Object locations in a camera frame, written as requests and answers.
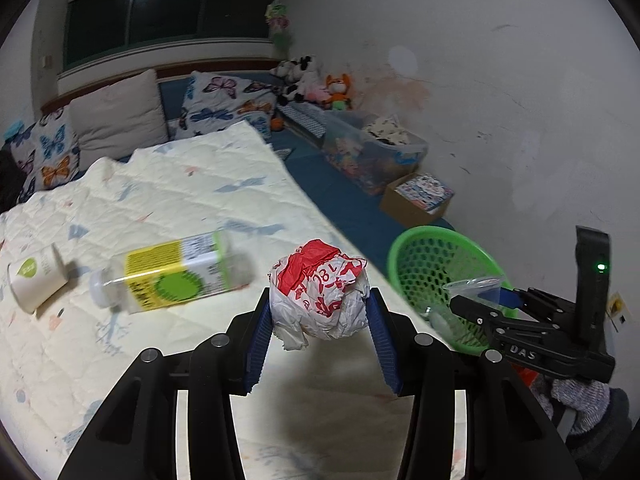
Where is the hanging paper decoration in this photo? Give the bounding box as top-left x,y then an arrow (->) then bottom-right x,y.
264,0 -> 296,56

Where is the clear plastic cup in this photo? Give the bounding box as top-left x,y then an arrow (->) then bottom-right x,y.
441,276 -> 502,307

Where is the blue bed sheet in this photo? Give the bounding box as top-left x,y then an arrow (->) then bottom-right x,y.
157,72 -> 453,241

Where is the black white plush toy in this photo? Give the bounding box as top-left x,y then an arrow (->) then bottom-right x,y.
277,80 -> 313,107

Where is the white yellow wall sticker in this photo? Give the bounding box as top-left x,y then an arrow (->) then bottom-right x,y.
607,294 -> 631,332

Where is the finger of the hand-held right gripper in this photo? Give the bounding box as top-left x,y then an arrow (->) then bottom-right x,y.
500,287 -> 576,322
448,295 -> 517,331

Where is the yellow green label plastic bottle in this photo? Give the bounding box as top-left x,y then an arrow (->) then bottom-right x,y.
89,230 -> 253,315

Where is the patterned cloth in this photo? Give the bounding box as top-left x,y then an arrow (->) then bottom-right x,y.
362,115 -> 423,147

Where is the dark window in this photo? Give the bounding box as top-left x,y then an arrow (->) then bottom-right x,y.
65,0 -> 283,68

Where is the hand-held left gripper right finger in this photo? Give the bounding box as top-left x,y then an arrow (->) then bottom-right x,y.
367,287 -> 583,480

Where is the green plastic basket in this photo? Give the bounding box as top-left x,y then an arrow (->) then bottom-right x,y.
387,226 -> 516,353

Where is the orange fox plush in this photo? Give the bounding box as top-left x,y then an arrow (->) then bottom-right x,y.
322,74 -> 353,111

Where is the red white paper wrapper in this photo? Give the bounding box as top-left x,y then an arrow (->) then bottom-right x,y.
267,239 -> 371,351

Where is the colourful picture book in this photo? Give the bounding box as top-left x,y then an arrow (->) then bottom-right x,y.
395,174 -> 455,211

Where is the cream quilted blanket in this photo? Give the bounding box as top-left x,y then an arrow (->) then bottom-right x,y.
0,120 -> 451,480

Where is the black white cow plush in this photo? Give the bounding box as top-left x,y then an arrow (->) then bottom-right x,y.
270,55 -> 321,81

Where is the beige pillow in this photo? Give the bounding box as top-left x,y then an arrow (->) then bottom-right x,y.
68,69 -> 168,161

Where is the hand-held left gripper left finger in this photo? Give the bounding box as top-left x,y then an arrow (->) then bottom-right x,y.
57,287 -> 276,480

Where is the butterfly print pillow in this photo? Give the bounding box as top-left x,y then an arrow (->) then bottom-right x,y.
177,71 -> 278,142
10,105 -> 81,203

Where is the pink plush toy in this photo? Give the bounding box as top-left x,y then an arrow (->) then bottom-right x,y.
305,82 -> 331,106

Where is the clear plastic storage box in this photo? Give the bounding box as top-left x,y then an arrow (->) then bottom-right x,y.
320,110 -> 430,196

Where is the person's right hand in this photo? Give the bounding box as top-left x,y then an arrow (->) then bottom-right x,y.
532,376 -> 613,436

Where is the cardboard box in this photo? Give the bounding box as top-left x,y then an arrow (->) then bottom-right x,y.
379,172 -> 457,228

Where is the white paper cup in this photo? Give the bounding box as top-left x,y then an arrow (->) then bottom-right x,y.
7,242 -> 68,315

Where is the grey patterned panel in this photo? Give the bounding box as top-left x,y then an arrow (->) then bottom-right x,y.
276,102 -> 328,150

